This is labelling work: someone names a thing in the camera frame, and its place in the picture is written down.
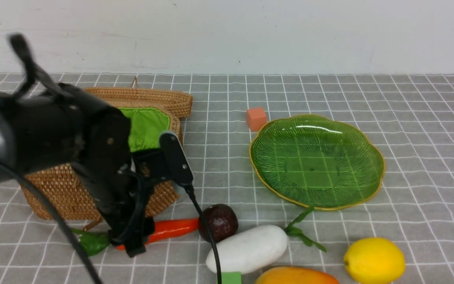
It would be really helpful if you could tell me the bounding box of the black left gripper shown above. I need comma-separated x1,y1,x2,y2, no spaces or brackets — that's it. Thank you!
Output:
71,148,172,258

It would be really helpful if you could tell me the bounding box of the orange toy carrot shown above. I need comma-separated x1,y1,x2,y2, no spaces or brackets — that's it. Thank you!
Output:
71,218,199,256

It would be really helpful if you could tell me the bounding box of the black camera cable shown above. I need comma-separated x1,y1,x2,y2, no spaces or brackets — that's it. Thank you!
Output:
0,34,223,284

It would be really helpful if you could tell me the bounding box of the orange toy mango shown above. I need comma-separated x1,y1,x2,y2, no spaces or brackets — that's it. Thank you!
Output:
255,266,339,284

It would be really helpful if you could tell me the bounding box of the woven wicker basket green lining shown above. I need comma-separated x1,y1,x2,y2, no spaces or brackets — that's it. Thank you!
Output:
27,99,192,226

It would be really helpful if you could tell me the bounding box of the green foam cube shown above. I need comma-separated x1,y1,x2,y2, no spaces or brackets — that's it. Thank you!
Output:
220,272,242,284

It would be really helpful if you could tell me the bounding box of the dark purple passion fruit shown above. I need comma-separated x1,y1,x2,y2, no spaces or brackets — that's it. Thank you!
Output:
202,204,238,243

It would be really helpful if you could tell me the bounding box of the white toy radish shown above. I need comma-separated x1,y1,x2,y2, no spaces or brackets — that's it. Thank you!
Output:
205,207,327,275

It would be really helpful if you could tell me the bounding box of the grey checked tablecloth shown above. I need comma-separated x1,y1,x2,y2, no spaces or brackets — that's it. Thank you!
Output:
0,73,454,284

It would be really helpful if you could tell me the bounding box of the orange foam cube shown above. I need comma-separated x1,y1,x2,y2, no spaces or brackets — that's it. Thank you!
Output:
246,107,268,132

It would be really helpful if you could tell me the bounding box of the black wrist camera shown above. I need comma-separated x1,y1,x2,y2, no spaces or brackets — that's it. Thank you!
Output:
159,131,194,188

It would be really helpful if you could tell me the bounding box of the green leaf-shaped glass plate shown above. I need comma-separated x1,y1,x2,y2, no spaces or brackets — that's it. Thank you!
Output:
249,114,386,211

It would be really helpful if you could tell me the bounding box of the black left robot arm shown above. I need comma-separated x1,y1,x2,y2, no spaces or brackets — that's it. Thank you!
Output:
0,83,169,257

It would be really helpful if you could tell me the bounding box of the woven wicker basket lid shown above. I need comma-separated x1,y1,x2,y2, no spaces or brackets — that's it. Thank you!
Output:
85,76,193,118

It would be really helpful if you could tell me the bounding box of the yellow toy lemon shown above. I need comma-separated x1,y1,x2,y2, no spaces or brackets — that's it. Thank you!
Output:
343,237,406,284

